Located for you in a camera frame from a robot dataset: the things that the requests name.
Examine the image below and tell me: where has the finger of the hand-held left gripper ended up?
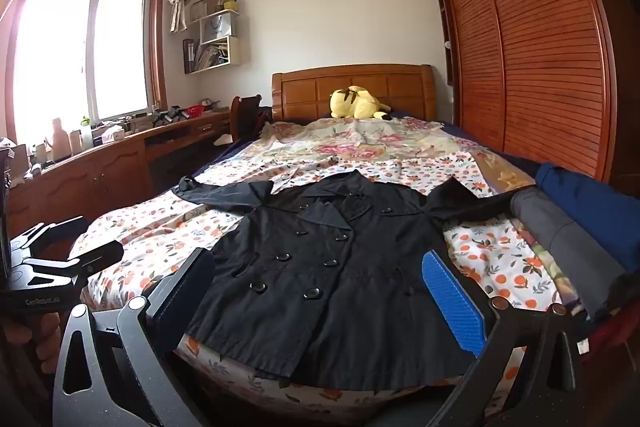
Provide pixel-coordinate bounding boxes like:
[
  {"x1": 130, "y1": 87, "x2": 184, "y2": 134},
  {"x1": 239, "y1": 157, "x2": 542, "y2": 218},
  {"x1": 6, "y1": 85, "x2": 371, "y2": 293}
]
[
  {"x1": 22, "y1": 239, "x2": 124, "y2": 282},
  {"x1": 10, "y1": 216, "x2": 91, "y2": 258}
]

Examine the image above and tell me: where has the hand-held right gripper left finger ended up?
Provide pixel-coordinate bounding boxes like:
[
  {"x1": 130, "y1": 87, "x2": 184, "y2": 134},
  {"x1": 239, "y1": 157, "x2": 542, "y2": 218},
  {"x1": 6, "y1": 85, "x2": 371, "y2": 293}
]
[{"x1": 52, "y1": 248, "x2": 216, "y2": 427}]

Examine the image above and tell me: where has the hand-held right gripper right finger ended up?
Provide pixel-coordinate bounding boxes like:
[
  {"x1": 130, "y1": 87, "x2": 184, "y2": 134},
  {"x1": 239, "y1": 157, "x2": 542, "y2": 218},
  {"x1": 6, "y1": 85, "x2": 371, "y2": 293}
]
[{"x1": 421, "y1": 248, "x2": 583, "y2": 427}]

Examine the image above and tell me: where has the black coat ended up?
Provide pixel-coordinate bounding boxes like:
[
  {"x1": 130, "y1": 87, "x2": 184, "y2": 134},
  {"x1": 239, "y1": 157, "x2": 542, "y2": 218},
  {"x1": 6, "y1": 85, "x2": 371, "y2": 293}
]
[{"x1": 172, "y1": 171, "x2": 541, "y2": 391}]

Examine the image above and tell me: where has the person's left hand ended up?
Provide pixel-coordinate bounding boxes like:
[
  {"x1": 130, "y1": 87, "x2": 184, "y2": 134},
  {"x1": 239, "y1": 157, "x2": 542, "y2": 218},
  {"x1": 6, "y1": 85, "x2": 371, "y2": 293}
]
[{"x1": 4, "y1": 311, "x2": 64, "y2": 376}]

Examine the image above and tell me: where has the orange-print white bedsheet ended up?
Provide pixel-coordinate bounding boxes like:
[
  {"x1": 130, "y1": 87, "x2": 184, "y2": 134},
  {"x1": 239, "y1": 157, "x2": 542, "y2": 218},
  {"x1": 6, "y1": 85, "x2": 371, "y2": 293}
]
[{"x1": 70, "y1": 152, "x2": 576, "y2": 413}]

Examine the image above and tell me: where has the wooden desk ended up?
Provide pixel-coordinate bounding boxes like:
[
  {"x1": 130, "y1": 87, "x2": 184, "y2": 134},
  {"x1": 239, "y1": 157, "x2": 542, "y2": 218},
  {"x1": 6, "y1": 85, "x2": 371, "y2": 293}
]
[{"x1": 0, "y1": 109, "x2": 236, "y2": 228}]

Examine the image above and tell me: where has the pale pink bottle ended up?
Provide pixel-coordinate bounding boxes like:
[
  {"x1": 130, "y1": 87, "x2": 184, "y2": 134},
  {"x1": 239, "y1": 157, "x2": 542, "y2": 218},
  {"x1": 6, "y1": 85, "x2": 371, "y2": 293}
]
[{"x1": 49, "y1": 117, "x2": 71, "y2": 160}]

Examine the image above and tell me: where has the tissue box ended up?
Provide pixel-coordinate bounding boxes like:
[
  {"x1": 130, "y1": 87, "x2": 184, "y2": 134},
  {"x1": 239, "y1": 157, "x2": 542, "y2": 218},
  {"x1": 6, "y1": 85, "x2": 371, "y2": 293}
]
[{"x1": 92, "y1": 125, "x2": 126, "y2": 146}]

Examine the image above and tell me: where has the grey folded garment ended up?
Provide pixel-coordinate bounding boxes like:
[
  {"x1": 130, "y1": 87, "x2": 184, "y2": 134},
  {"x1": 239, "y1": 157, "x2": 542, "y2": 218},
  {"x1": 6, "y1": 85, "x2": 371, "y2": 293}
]
[{"x1": 510, "y1": 188, "x2": 640, "y2": 319}]

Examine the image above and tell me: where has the black metal device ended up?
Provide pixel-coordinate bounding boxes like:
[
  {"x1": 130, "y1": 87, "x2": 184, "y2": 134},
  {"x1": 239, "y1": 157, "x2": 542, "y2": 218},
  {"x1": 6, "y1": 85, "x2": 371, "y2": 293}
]
[{"x1": 149, "y1": 106, "x2": 187, "y2": 126}]

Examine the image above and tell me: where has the blue folded garment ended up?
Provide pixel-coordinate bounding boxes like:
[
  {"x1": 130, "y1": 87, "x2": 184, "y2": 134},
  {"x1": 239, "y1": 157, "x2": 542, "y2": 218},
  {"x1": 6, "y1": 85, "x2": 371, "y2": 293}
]
[{"x1": 535, "y1": 162, "x2": 640, "y2": 258}]

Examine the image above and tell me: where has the window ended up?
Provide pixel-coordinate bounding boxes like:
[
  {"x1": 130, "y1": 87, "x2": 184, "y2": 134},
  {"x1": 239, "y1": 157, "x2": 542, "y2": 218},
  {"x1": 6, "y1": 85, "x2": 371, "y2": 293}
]
[{"x1": 5, "y1": 0, "x2": 168, "y2": 138}]

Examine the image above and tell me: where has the wooden chair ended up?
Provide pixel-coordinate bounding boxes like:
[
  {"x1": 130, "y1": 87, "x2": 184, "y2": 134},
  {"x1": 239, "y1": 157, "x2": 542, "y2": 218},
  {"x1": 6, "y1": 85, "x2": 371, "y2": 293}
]
[{"x1": 230, "y1": 94, "x2": 271, "y2": 144}]

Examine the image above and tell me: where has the pink floral blanket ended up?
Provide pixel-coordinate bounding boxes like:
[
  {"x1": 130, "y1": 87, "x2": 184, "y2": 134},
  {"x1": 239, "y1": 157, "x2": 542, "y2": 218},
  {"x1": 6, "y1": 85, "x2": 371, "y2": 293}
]
[{"x1": 250, "y1": 114, "x2": 501, "y2": 180}]

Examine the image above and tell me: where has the yellow plush toy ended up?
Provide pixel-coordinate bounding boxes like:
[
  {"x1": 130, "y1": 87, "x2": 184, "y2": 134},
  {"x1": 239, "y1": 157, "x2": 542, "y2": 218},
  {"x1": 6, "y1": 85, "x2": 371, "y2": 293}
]
[{"x1": 329, "y1": 85, "x2": 392, "y2": 120}]

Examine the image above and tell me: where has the stack of papers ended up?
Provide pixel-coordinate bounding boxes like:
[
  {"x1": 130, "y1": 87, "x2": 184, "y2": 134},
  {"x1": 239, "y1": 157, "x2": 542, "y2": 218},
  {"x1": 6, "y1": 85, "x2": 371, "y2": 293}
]
[{"x1": 195, "y1": 44, "x2": 229, "y2": 70}]

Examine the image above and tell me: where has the wooden headboard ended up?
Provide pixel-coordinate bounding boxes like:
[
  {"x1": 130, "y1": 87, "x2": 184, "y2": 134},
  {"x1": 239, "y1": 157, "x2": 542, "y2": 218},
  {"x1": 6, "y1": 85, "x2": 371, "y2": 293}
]
[{"x1": 271, "y1": 64, "x2": 437, "y2": 124}]

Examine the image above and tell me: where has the white paper bag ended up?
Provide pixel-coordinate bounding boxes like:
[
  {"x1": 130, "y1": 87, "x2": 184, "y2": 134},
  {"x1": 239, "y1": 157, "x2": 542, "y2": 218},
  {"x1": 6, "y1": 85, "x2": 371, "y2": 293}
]
[{"x1": 202, "y1": 14, "x2": 231, "y2": 46}]

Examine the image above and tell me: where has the wooden slatted wardrobe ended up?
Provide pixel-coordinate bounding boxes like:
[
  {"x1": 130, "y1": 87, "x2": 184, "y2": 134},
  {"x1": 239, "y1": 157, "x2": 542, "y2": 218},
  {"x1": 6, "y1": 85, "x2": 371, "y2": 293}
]
[{"x1": 425, "y1": 0, "x2": 640, "y2": 200}]

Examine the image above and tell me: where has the brown cardboard sheet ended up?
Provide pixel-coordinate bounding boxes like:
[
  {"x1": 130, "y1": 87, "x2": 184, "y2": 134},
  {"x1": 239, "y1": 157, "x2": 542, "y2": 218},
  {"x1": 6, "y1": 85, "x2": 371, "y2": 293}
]
[{"x1": 191, "y1": 0, "x2": 227, "y2": 18}]

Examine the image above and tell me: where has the white wall shelf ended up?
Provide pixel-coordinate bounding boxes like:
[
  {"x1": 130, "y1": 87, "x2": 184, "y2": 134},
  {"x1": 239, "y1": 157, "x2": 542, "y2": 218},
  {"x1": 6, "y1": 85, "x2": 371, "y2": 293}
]
[{"x1": 182, "y1": 0, "x2": 243, "y2": 75}]

